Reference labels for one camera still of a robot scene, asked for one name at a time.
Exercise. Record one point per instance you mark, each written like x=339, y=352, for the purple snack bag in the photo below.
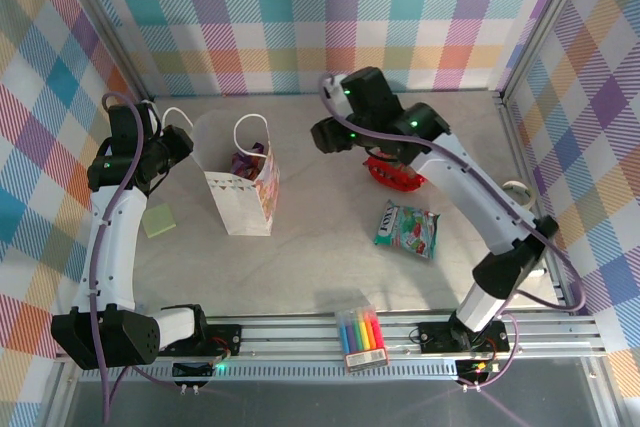
x=247, y=162

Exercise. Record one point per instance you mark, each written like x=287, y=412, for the red candy bag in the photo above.
x=390, y=178

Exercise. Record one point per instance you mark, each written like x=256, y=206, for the white patterned paper bag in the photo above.
x=240, y=207

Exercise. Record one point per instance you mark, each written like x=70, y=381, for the teal candy bag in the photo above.
x=407, y=229

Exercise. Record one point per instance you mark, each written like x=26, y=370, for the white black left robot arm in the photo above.
x=112, y=257

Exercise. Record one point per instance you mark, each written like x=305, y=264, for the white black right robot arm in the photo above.
x=465, y=187

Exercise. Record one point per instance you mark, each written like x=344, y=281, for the green sticky note pad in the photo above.
x=159, y=221

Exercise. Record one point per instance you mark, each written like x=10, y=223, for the white tape roll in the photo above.
x=525, y=191

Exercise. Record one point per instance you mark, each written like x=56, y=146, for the pack of coloured markers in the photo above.
x=362, y=342

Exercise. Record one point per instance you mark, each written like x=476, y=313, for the aluminium frame post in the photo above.
x=545, y=22
x=100, y=22

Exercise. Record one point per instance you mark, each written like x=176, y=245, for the aluminium side rail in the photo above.
x=512, y=137

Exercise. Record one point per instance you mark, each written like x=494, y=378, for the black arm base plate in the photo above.
x=225, y=337
x=435, y=337

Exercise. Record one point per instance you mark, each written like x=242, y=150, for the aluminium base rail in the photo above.
x=300, y=337

